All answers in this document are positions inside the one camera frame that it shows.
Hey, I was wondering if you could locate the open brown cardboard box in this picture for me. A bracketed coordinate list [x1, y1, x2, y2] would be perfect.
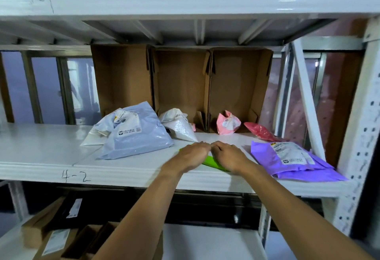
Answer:
[205, 48, 274, 133]
[90, 44, 155, 118]
[148, 48, 211, 131]

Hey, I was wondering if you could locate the white metal shelf rack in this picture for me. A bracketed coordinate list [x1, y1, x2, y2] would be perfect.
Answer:
[0, 0, 380, 260]

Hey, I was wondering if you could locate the cardboard carton with white label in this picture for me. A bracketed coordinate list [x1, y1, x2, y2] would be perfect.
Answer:
[32, 228, 79, 260]

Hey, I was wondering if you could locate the black package with white label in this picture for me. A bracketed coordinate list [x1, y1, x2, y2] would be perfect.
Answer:
[44, 193, 87, 231]

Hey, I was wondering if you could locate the green mailer bag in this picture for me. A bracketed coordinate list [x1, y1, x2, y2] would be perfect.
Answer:
[178, 147, 231, 172]

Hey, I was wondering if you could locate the large grey-blue mailer bag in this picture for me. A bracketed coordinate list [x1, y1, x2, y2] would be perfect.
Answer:
[96, 101, 175, 160]

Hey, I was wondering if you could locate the purple mailer bag front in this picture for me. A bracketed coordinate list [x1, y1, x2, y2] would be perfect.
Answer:
[251, 140, 336, 176]

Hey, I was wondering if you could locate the person's right forearm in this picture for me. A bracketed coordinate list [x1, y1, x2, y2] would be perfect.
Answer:
[240, 162, 374, 260]

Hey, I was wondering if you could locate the person's left forearm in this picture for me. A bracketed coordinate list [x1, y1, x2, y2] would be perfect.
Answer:
[92, 167, 184, 260]

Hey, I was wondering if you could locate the person's left hand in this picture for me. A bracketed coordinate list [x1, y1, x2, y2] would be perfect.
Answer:
[161, 141, 212, 174]

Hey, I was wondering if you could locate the purple mailer bag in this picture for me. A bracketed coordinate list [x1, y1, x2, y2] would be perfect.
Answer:
[251, 140, 336, 176]
[272, 157, 348, 182]

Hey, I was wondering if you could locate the person's right hand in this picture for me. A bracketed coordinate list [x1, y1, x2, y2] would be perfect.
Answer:
[211, 141, 256, 175]

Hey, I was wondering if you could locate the metal window frame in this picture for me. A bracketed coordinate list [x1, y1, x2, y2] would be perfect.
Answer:
[0, 50, 101, 126]

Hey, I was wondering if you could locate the red mailer bag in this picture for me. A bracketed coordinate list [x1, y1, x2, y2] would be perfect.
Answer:
[244, 122, 285, 143]

